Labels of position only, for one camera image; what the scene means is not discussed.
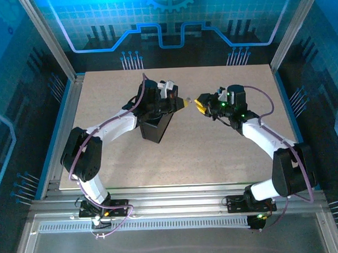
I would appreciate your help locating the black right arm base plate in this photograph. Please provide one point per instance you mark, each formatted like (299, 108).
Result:
(235, 204)

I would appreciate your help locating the aluminium side rail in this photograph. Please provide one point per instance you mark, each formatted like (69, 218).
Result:
(64, 108)

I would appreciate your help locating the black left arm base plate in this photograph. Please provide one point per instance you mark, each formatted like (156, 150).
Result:
(120, 207)

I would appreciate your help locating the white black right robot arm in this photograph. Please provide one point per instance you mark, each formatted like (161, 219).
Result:
(264, 140)

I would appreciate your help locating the black box with painted lid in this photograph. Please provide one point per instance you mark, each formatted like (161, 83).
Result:
(155, 129)

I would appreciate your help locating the aluminium frame post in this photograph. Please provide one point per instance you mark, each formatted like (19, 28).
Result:
(293, 30)
(46, 39)

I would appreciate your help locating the black controller with green light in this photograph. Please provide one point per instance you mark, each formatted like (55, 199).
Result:
(257, 222)

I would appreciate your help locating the aluminium cross rail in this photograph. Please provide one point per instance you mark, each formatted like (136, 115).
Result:
(174, 198)

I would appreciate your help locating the blue table side strip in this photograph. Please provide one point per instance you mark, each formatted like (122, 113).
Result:
(292, 114)
(51, 136)

